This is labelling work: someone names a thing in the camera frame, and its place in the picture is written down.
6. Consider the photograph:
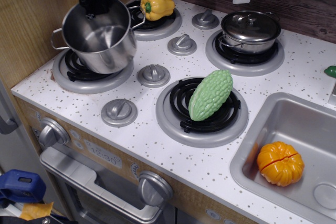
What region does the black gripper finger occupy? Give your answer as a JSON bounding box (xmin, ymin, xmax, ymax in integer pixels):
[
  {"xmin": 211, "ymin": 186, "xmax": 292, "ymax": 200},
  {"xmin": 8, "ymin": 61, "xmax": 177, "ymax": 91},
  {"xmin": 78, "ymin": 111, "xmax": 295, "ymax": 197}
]
[{"xmin": 80, "ymin": 0, "xmax": 109, "ymax": 19}]

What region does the tall steel pot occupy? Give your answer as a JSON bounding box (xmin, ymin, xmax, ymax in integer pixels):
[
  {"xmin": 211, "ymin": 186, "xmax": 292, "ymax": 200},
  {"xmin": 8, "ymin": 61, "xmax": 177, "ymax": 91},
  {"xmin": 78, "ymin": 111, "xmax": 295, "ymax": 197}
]
[{"xmin": 50, "ymin": 0, "xmax": 146, "ymax": 74}]

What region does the back left stove burner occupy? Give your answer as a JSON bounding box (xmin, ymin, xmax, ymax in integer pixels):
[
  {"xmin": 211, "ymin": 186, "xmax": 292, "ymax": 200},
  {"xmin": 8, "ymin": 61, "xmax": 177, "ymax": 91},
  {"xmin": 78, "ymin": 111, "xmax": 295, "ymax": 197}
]
[{"xmin": 126, "ymin": 0, "xmax": 182, "ymax": 41}]

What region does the stove burner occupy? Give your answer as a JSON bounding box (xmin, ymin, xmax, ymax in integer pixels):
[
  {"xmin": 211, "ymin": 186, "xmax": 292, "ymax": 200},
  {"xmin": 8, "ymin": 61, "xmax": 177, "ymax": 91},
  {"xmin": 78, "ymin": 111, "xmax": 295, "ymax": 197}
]
[
  {"xmin": 156, "ymin": 78, "xmax": 248, "ymax": 148},
  {"xmin": 52, "ymin": 49, "xmax": 134, "ymax": 94},
  {"xmin": 126, "ymin": 0, "xmax": 182, "ymax": 41},
  {"xmin": 205, "ymin": 31, "xmax": 285, "ymax": 77}
]

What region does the front left stove burner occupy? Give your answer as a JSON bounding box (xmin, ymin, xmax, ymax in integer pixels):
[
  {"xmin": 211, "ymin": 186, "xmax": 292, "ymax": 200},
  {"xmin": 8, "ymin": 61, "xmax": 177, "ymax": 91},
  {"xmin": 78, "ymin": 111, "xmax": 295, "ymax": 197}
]
[{"xmin": 52, "ymin": 49, "xmax": 134, "ymax": 94}]

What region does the front right stove burner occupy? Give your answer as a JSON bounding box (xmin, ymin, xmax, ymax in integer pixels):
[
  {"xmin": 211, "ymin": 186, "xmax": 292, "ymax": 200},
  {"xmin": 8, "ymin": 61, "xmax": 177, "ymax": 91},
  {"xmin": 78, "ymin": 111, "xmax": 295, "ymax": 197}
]
[{"xmin": 156, "ymin": 78, "xmax": 248, "ymax": 148}]

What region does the back right stove burner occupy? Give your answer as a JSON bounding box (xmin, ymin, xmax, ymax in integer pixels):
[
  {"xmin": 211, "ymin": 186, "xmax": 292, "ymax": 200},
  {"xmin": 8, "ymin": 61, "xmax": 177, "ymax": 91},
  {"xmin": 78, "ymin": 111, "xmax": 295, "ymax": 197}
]
[{"xmin": 205, "ymin": 31, "xmax": 285, "ymax": 77}]

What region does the yellow toy bell pepper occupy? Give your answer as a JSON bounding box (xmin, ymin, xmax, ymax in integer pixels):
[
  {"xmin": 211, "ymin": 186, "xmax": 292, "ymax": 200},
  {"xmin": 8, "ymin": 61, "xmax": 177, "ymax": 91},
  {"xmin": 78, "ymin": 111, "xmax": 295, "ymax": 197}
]
[{"xmin": 140, "ymin": 0, "xmax": 175, "ymax": 22}]

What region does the grey stovetop knob centre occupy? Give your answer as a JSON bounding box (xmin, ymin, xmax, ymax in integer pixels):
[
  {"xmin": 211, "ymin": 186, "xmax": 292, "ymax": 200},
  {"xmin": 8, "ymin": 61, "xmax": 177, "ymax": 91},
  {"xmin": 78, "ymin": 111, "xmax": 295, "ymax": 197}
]
[{"xmin": 137, "ymin": 64, "xmax": 171, "ymax": 88}]

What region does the grey stovetop knob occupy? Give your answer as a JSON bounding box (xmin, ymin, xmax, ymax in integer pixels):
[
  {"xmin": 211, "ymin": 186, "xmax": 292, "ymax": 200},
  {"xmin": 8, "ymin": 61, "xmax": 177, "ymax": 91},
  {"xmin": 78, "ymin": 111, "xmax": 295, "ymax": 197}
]
[
  {"xmin": 101, "ymin": 99, "xmax": 138, "ymax": 127},
  {"xmin": 137, "ymin": 64, "xmax": 171, "ymax": 88},
  {"xmin": 167, "ymin": 34, "xmax": 197, "ymax": 56},
  {"xmin": 192, "ymin": 9, "xmax": 219, "ymax": 30}
]

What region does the grey stovetop knob middle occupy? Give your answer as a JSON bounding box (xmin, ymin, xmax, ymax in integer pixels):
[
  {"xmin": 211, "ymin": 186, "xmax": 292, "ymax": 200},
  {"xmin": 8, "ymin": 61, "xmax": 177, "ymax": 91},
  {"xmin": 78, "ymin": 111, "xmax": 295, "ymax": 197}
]
[{"xmin": 167, "ymin": 34, "xmax": 197, "ymax": 56}]

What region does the grey stovetop knob back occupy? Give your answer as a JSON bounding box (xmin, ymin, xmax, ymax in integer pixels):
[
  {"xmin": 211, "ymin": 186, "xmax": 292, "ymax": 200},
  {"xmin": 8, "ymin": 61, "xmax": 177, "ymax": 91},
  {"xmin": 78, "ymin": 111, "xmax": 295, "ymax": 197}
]
[{"xmin": 192, "ymin": 9, "xmax": 219, "ymax": 30}]

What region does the grey stovetop knob front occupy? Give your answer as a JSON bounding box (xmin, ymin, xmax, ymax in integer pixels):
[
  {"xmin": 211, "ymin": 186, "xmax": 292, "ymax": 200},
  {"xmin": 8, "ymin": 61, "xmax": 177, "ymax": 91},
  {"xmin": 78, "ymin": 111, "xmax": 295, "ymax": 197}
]
[{"xmin": 101, "ymin": 99, "xmax": 138, "ymax": 127}]

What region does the left silver oven dial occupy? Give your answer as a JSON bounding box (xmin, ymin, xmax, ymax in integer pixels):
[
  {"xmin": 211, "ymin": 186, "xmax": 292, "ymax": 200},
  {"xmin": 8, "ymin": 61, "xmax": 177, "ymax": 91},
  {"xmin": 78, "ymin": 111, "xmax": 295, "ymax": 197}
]
[{"xmin": 39, "ymin": 118, "xmax": 70, "ymax": 147}]

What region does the silver oven dial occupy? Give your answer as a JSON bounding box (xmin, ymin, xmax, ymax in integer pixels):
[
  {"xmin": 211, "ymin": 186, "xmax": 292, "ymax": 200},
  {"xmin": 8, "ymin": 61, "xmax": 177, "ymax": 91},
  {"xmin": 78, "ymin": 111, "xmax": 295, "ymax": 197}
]
[
  {"xmin": 39, "ymin": 118, "xmax": 70, "ymax": 147},
  {"xmin": 138, "ymin": 170, "xmax": 174, "ymax": 207}
]

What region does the green toy bitter gourd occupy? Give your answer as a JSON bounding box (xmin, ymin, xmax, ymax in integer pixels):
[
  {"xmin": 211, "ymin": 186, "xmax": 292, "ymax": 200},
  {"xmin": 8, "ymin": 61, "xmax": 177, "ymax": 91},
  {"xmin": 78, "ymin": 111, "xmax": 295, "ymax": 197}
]
[{"xmin": 188, "ymin": 70, "xmax": 233, "ymax": 122}]

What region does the oven clock display panel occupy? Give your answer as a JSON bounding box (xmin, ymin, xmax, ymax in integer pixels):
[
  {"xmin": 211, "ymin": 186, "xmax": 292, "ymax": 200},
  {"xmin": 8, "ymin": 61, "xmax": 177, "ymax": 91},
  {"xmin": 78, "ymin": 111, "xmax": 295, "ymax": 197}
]
[{"xmin": 84, "ymin": 140, "xmax": 122, "ymax": 169}]

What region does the lidded steel saucepan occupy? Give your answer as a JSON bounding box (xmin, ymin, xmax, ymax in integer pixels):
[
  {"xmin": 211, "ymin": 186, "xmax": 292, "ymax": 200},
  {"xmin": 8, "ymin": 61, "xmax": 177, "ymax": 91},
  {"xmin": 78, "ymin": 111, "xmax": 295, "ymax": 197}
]
[{"xmin": 218, "ymin": 10, "xmax": 281, "ymax": 54}]

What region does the right silver oven dial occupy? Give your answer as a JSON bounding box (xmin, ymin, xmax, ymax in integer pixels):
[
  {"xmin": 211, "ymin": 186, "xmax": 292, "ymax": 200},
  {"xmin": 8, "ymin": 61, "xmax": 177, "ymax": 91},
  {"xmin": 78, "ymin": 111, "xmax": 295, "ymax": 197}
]
[{"xmin": 138, "ymin": 170, "xmax": 174, "ymax": 207}]

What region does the blue plastic clamp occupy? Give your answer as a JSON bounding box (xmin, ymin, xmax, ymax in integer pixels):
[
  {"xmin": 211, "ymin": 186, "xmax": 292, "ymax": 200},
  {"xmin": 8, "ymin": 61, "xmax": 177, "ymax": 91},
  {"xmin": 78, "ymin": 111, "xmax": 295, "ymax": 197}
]
[{"xmin": 1, "ymin": 169, "xmax": 46, "ymax": 205}]

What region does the yellow cloth scrap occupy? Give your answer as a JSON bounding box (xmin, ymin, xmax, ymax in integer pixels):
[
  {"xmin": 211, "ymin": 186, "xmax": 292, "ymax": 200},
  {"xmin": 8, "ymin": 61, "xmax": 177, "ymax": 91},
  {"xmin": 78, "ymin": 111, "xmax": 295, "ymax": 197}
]
[{"xmin": 19, "ymin": 202, "xmax": 54, "ymax": 221}]

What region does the silver toy sink basin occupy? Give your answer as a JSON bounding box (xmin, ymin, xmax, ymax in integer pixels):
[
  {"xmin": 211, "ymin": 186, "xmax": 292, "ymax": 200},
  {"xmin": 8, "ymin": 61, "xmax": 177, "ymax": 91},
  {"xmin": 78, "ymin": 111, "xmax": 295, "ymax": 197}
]
[{"xmin": 230, "ymin": 93, "xmax": 335, "ymax": 223}]

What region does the orange toy pumpkin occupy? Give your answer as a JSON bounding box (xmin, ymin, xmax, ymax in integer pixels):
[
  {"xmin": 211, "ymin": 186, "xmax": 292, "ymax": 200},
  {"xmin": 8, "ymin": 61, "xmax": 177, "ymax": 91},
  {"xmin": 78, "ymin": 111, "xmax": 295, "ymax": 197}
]
[{"xmin": 257, "ymin": 141, "xmax": 305, "ymax": 187}]

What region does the green toy vegetable piece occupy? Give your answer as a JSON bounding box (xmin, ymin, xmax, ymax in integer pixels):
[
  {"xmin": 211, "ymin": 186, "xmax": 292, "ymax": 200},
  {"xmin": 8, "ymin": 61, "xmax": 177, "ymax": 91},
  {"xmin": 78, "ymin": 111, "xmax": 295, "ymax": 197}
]
[{"xmin": 323, "ymin": 66, "xmax": 336, "ymax": 78}]

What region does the grey fridge door handle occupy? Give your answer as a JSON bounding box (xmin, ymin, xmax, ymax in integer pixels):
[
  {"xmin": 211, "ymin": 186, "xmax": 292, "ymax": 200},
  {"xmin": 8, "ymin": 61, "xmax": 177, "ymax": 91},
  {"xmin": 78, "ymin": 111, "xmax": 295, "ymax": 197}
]
[{"xmin": 0, "ymin": 82, "xmax": 19, "ymax": 135}]

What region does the silver oven door handle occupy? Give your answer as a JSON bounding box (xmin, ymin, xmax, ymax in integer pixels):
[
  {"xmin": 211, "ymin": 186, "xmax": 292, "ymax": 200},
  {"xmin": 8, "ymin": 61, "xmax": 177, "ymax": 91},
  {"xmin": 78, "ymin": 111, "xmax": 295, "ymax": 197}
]
[{"xmin": 40, "ymin": 147, "xmax": 165, "ymax": 223}]

